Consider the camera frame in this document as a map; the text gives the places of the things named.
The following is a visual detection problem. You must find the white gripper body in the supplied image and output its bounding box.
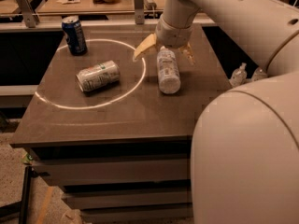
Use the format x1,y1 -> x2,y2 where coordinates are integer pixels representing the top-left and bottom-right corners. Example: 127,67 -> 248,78
155,15 -> 192,49

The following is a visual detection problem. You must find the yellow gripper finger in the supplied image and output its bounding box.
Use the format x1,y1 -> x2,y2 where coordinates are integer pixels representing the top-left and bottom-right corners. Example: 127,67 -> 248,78
133,34 -> 157,62
179,44 -> 195,65

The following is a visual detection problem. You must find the clear plastic water bottle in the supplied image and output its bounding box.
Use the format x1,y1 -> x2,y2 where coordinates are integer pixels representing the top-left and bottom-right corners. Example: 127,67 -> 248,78
157,47 -> 181,94

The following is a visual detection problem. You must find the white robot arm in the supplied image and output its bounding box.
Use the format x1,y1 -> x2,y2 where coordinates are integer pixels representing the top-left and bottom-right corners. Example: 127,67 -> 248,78
155,0 -> 299,224

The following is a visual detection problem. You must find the left sanitizer bottle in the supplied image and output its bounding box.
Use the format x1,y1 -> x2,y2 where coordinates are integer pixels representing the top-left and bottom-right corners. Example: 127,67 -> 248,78
230,63 -> 247,88

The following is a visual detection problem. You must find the sanitizer bottle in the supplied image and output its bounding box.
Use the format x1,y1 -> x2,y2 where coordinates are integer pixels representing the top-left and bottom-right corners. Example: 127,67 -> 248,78
230,63 -> 247,88
251,68 -> 268,82

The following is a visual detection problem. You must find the right sanitizer bottle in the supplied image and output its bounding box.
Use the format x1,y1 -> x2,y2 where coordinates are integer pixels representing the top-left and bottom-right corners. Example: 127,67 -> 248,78
251,68 -> 268,82

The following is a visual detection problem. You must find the white green soda can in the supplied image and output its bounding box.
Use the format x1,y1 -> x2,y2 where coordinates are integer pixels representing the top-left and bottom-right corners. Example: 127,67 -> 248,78
76,61 -> 120,92

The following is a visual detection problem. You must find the blue soda can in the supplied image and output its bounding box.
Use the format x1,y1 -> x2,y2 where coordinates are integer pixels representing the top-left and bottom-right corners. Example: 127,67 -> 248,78
62,16 -> 87,56

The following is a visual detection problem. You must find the grey drawer cabinet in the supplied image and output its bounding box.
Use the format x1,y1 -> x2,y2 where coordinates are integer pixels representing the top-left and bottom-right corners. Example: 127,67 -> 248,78
12,25 -> 230,224

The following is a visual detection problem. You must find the black floor stand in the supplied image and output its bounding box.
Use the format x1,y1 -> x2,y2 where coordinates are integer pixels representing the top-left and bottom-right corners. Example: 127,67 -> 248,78
0,166 -> 33,224

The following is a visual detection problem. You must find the middle metal bracket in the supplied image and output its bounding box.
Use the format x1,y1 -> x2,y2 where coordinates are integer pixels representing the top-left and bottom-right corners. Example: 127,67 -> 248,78
134,0 -> 144,24

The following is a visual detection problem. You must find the metal bracket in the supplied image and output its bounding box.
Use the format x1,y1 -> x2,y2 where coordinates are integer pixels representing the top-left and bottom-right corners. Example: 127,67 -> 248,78
134,0 -> 144,24
15,0 -> 39,28

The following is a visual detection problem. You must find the left metal bracket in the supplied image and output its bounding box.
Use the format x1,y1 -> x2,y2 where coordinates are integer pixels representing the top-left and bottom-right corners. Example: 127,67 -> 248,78
15,0 -> 39,28

